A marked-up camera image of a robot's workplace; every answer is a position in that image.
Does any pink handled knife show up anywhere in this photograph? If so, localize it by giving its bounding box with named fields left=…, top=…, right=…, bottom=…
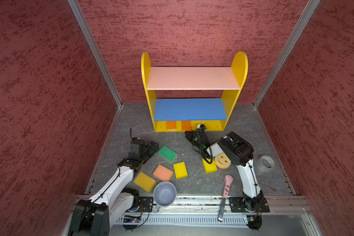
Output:
left=217, top=175, right=234, bottom=222

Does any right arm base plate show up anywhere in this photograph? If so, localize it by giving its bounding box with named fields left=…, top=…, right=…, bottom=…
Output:
left=228, top=197, right=270, bottom=213

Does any small red stick tool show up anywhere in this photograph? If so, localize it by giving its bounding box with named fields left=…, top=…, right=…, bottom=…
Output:
left=258, top=182, right=277, bottom=192

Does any orange sponge yellow base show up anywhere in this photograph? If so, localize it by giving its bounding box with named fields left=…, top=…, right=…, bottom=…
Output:
left=166, top=121, right=177, bottom=131
left=182, top=121, right=192, bottom=132

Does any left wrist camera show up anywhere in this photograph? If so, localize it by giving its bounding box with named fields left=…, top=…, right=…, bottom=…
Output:
left=130, top=138, right=146, bottom=155

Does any large yellow sponge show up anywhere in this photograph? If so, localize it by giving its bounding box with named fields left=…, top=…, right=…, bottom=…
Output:
left=133, top=172, right=156, bottom=193

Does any grey blue mug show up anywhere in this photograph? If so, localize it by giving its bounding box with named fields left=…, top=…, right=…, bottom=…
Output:
left=153, top=182, right=177, bottom=213

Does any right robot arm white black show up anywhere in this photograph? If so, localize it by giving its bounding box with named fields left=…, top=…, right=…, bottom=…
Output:
left=185, top=128, right=264, bottom=212

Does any salmon orange sponge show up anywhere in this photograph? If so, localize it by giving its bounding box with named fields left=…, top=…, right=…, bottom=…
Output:
left=152, top=164, right=174, bottom=182

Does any grey tape roll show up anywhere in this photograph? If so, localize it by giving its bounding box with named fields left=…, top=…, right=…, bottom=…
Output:
left=255, top=154, right=276, bottom=173

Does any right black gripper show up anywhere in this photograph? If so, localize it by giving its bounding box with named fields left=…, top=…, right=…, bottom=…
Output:
left=185, top=130, right=203, bottom=150

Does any smiley face yellow sponge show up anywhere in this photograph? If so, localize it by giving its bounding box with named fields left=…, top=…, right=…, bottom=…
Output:
left=214, top=152, right=231, bottom=170

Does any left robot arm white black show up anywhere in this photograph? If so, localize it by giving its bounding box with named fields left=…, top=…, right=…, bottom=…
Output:
left=67, top=138, right=159, bottom=236

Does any yellow shelf unit pink blue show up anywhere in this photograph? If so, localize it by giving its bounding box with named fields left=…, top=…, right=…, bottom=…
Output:
left=141, top=52, right=249, bottom=132

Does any green scrub sponge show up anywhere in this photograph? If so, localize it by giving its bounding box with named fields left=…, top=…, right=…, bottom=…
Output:
left=158, top=145, right=178, bottom=163

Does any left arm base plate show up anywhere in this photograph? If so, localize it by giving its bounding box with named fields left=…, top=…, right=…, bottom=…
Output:
left=127, top=196, right=153, bottom=213

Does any yellow square sponge right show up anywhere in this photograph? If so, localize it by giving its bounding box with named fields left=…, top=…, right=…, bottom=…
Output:
left=202, top=159, right=217, bottom=174

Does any yellow square sponge middle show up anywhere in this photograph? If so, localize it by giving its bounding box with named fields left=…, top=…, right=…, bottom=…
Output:
left=173, top=162, right=188, bottom=179

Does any yellow square sponge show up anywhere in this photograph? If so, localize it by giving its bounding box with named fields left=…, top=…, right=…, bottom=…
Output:
left=173, top=162, right=188, bottom=179
left=202, top=159, right=217, bottom=174

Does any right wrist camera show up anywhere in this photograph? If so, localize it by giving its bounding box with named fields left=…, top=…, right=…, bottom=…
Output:
left=197, top=124, right=207, bottom=130

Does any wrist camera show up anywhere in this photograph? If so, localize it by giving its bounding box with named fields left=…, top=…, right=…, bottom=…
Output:
left=130, top=138, right=146, bottom=155
left=197, top=124, right=207, bottom=130

